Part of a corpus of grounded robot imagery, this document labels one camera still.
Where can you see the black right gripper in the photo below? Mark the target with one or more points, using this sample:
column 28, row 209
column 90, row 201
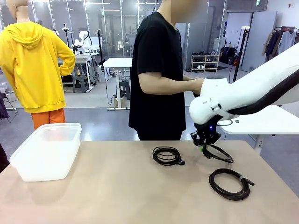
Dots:
column 206, row 131

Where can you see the person's right forearm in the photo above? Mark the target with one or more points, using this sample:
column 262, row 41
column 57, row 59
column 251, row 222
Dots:
column 163, row 85

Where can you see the person's left forearm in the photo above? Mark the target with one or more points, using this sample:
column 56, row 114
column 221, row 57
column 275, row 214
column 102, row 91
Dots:
column 190, row 78

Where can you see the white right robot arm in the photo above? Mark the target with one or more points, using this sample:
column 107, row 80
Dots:
column 245, row 93

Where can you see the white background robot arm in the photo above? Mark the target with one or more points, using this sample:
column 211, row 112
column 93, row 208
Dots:
column 84, row 40

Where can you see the person's right hand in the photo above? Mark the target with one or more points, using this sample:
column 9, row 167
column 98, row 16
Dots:
column 195, row 86

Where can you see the white side table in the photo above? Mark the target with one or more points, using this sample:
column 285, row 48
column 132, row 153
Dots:
column 268, row 121

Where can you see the wooden shoe rack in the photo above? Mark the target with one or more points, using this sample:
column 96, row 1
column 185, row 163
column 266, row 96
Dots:
column 205, row 63

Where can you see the person in black t-shirt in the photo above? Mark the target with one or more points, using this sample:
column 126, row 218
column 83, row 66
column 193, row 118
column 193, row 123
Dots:
column 156, row 70

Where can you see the black bags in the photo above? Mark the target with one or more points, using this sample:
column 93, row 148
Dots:
column 227, row 54

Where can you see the black pole with white top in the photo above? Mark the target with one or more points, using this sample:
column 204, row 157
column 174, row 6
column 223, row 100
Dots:
column 240, row 51

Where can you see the dark step stool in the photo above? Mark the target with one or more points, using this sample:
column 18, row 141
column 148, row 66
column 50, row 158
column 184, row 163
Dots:
column 124, row 87

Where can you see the grey partition panel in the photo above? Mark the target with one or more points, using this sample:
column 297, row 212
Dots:
column 259, row 39

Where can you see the white background desk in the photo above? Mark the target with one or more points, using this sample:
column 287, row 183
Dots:
column 116, row 63

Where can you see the clothes rack with garments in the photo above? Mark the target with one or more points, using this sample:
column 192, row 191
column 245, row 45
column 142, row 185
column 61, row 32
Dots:
column 282, row 42

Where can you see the grey step stool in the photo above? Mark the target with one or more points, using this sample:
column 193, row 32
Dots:
column 80, row 81

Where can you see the black tripod stand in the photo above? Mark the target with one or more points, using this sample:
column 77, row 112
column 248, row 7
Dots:
column 100, row 49

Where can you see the white background workbench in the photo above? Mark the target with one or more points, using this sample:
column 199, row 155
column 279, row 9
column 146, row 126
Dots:
column 81, row 58

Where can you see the orange pants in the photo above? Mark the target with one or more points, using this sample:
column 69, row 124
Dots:
column 49, row 119

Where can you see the translucent plastic storage container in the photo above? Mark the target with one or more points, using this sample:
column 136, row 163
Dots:
column 46, row 158

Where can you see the yellow hoodie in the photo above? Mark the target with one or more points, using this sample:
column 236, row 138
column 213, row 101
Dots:
column 30, row 70

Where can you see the metal folding chair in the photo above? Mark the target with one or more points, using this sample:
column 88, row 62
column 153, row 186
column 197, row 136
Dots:
column 7, row 109

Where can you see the dark rounded object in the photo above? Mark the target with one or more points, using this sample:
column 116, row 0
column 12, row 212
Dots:
column 3, row 158

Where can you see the beige mannequin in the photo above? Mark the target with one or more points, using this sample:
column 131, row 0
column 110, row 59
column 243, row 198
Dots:
column 19, row 11

